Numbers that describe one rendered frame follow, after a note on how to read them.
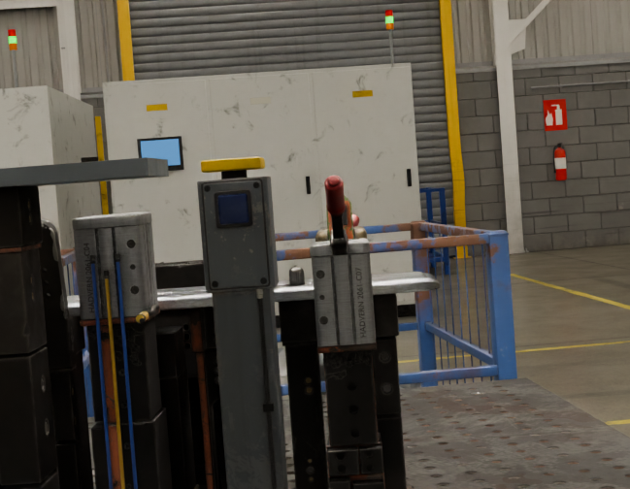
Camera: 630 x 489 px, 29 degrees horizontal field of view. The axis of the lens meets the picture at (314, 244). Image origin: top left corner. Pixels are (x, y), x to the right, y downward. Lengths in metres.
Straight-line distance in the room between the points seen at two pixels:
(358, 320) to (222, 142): 8.13
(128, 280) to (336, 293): 0.23
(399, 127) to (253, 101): 1.16
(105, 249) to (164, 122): 8.11
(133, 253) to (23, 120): 8.18
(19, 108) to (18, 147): 0.30
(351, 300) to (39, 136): 8.21
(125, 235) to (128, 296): 0.07
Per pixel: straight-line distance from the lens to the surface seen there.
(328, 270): 1.37
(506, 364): 3.55
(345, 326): 1.37
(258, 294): 1.21
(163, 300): 1.50
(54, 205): 9.49
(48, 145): 9.50
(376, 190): 9.58
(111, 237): 1.38
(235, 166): 1.21
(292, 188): 9.50
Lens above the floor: 1.13
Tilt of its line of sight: 3 degrees down
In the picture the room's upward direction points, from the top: 4 degrees counter-clockwise
